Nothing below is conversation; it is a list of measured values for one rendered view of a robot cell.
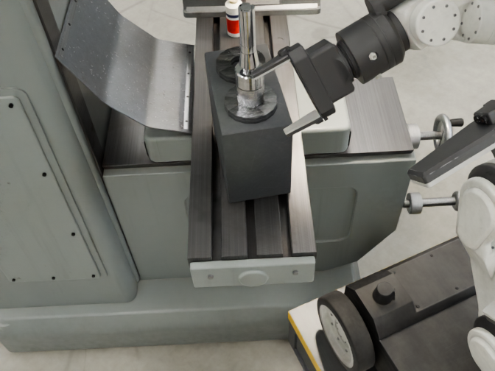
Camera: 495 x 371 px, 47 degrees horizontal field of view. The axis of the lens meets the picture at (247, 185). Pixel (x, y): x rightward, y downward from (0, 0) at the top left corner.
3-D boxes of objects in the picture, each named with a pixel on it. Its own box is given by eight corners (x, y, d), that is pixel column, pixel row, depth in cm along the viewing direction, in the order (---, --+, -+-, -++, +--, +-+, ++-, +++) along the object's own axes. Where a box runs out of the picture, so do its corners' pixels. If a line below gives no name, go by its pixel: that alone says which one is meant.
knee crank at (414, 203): (476, 197, 161) (482, 184, 156) (482, 214, 157) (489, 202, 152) (399, 201, 161) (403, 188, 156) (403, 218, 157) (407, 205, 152)
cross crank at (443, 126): (448, 133, 164) (457, 103, 155) (458, 164, 157) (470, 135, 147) (392, 136, 164) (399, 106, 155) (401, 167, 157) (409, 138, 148)
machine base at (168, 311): (339, 195, 226) (344, 163, 210) (363, 338, 188) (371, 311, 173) (40, 210, 227) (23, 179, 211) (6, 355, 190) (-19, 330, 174)
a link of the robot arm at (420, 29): (374, 64, 91) (438, 27, 90) (398, 79, 81) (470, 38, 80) (345, 0, 87) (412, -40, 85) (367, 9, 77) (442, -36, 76)
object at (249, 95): (248, 85, 97) (247, 59, 93) (270, 96, 95) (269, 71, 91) (230, 100, 95) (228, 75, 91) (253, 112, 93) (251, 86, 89)
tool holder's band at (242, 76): (247, 59, 93) (247, 54, 92) (269, 71, 91) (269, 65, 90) (228, 75, 91) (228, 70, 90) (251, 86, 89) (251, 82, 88)
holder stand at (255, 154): (268, 113, 121) (267, 36, 105) (292, 193, 108) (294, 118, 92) (212, 122, 120) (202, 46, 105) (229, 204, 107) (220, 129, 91)
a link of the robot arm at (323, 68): (315, 110, 93) (380, 73, 92) (330, 129, 85) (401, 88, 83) (280, 43, 88) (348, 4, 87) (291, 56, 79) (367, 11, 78)
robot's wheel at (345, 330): (370, 378, 140) (381, 347, 125) (353, 387, 139) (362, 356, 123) (330, 311, 152) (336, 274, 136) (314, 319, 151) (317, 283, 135)
